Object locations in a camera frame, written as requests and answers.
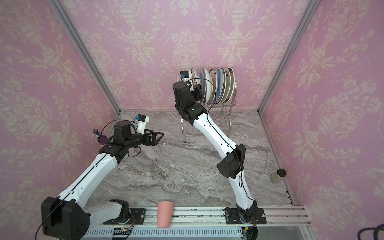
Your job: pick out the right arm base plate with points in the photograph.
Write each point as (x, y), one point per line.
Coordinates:
(235, 216)

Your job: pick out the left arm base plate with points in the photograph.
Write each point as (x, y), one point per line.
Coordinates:
(136, 217)

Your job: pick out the aluminium front rail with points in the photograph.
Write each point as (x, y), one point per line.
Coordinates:
(283, 223)

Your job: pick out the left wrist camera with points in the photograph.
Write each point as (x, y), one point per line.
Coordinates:
(142, 120)

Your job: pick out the cream floral painted plate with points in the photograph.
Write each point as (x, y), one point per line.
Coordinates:
(230, 85)

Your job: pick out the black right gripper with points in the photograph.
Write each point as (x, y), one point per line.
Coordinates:
(196, 91)

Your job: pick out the orange sunburst plate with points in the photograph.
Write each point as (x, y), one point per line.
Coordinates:
(218, 85)
(195, 77)

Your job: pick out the pink cup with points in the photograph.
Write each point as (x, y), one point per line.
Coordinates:
(165, 214)

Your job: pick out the blue cream striped plate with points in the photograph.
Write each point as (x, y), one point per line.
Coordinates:
(221, 83)
(206, 85)

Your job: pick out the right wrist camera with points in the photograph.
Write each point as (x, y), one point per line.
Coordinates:
(185, 76)

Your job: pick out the black white flower pattern plate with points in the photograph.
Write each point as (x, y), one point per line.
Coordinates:
(213, 74)

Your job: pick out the green red rimmed white plate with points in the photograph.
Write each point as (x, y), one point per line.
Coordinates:
(233, 80)

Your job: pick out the blue cream striped plate front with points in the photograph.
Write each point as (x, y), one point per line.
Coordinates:
(206, 85)

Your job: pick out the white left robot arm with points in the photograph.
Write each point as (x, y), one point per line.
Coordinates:
(64, 216)

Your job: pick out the stainless steel dish rack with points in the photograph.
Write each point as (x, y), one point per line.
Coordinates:
(221, 113)

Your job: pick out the purple drink bottle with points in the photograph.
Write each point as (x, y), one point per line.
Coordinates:
(102, 139)

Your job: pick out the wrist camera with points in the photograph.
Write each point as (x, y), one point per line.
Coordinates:
(185, 76)
(142, 120)

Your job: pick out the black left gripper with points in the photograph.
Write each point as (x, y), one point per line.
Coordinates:
(153, 142)

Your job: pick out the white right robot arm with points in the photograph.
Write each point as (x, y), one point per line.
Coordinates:
(233, 155)

